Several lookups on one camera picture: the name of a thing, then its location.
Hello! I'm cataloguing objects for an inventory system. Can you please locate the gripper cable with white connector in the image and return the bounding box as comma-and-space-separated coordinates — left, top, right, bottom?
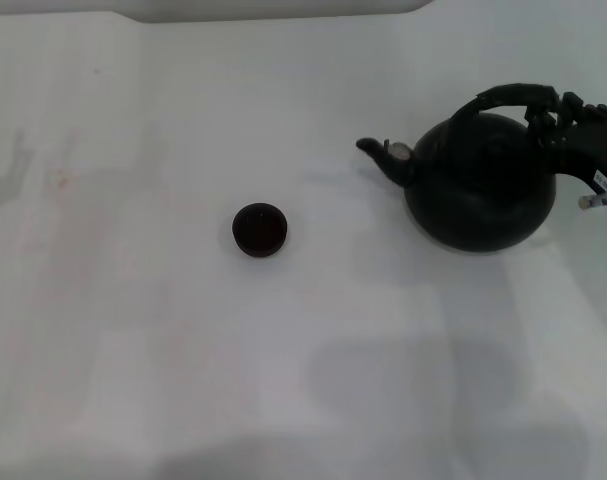
577, 188, 607, 237

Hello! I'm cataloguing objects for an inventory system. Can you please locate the black round teapot with handle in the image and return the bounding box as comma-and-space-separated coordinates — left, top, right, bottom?
355, 82, 559, 254

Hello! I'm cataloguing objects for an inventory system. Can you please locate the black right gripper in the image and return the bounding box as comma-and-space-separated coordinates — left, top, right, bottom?
524, 91, 607, 202

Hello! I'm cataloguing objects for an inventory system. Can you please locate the small dark round teacup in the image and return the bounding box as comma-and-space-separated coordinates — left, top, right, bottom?
230, 201, 290, 259

